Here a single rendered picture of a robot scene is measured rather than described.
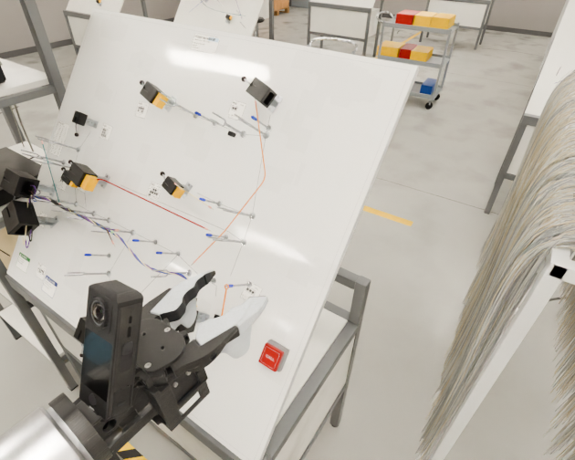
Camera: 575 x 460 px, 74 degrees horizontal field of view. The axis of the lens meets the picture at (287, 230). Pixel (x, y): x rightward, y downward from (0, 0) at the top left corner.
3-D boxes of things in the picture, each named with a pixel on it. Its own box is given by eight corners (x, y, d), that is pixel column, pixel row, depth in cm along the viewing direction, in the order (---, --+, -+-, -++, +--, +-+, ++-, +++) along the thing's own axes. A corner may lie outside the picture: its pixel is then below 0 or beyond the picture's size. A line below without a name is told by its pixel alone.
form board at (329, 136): (11, 273, 145) (5, 273, 143) (97, 10, 137) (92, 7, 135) (258, 467, 94) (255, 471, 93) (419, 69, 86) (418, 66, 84)
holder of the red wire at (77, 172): (93, 160, 128) (62, 151, 118) (114, 180, 123) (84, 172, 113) (86, 172, 129) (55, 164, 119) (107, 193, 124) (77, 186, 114)
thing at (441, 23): (439, 99, 548) (462, 14, 481) (431, 110, 513) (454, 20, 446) (373, 87, 586) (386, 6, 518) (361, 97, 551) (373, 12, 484)
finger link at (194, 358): (227, 318, 42) (149, 358, 38) (224, 307, 41) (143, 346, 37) (246, 347, 38) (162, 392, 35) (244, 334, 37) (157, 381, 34)
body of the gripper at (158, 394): (172, 356, 45) (75, 440, 38) (151, 304, 41) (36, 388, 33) (216, 389, 41) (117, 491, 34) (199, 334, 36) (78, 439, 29)
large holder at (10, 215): (49, 186, 137) (5, 178, 124) (63, 227, 132) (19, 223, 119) (38, 197, 139) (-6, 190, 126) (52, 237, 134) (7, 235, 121)
